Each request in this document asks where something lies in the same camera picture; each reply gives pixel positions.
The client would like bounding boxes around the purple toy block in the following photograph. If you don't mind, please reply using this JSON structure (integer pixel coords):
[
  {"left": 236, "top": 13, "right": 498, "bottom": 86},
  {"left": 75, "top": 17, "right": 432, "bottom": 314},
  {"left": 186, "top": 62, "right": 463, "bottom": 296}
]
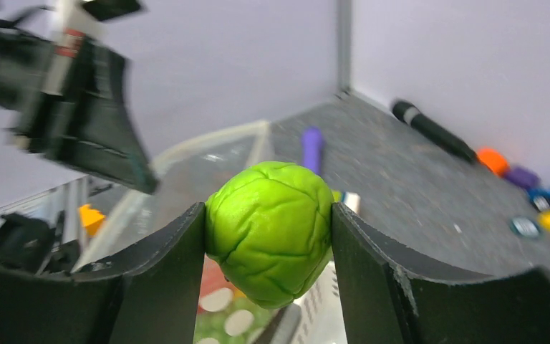
[{"left": 503, "top": 165, "right": 541, "bottom": 191}]

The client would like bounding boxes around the black microphone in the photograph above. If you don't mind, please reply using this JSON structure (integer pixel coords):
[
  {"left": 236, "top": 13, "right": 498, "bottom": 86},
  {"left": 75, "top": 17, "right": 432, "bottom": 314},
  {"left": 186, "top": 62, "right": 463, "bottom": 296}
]
[{"left": 391, "top": 100, "right": 477, "bottom": 163}]

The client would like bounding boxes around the purple toy microphone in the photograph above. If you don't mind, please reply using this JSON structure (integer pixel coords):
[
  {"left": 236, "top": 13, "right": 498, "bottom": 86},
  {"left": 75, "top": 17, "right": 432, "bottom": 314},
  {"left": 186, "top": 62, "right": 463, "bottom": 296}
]
[{"left": 301, "top": 126, "right": 324, "bottom": 175}]

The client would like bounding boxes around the yellow toy brick piece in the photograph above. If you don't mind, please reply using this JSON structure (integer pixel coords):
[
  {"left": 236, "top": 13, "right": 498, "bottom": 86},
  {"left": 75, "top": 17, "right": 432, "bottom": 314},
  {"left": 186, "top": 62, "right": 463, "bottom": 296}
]
[{"left": 78, "top": 204, "right": 106, "bottom": 237}]

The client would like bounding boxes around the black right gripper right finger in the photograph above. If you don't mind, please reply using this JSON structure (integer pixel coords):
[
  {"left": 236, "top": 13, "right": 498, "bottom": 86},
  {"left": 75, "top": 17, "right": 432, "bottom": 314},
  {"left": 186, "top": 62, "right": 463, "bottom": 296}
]
[{"left": 332, "top": 204, "right": 550, "bottom": 343}]

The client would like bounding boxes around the small round toy wheel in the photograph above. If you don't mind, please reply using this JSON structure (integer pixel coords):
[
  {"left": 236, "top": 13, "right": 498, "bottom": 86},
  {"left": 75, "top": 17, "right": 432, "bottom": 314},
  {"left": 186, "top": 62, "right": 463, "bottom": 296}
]
[{"left": 509, "top": 216, "right": 541, "bottom": 239}]

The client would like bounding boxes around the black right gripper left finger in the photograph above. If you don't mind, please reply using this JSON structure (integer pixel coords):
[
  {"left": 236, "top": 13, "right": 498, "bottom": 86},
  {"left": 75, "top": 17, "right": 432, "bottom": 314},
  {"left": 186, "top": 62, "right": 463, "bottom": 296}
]
[{"left": 0, "top": 203, "right": 206, "bottom": 343}]

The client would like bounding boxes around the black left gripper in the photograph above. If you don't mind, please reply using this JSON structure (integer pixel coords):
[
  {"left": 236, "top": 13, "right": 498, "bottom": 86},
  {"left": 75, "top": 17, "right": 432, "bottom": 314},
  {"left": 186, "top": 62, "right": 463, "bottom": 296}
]
[{"left": 0, "top": 6, "right": 159, "bottom": 194}]

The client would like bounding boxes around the orange toy piece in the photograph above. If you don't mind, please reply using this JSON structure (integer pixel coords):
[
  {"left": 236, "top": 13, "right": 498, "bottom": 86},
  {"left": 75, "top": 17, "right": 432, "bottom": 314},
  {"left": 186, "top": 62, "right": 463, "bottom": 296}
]
[{"left": 476, "top": 147, "right": 510, "bottom": 177}]

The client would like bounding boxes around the white perforated plastic basket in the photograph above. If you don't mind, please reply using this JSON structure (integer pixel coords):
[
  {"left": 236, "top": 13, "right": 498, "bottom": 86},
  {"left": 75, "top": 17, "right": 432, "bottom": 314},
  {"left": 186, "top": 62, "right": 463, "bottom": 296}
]
[{"left": 255, "top": 262, "right": 347, "bottom": 344}]

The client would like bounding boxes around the green blue white brick stack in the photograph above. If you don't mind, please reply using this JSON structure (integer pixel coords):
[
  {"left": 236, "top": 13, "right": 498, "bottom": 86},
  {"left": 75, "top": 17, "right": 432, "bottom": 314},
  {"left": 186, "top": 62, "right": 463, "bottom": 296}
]
[{"left": 332, "top": 190, "right": 361, "bottom": 214}]

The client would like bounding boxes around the clear zip top bag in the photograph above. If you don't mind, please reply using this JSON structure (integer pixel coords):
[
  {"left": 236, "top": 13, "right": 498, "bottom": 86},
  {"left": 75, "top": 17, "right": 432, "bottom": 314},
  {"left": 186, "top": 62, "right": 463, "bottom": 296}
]
[{"left": 76, "top": 120, "right": 274, "bottom": 270}]

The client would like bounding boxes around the green toy lettuce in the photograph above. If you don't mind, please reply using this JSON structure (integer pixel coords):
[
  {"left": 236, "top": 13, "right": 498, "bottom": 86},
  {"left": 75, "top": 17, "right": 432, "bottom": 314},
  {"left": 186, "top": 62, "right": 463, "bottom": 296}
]
[{"left": 205, "top": 161, "right": 334, "bottom": 309}]

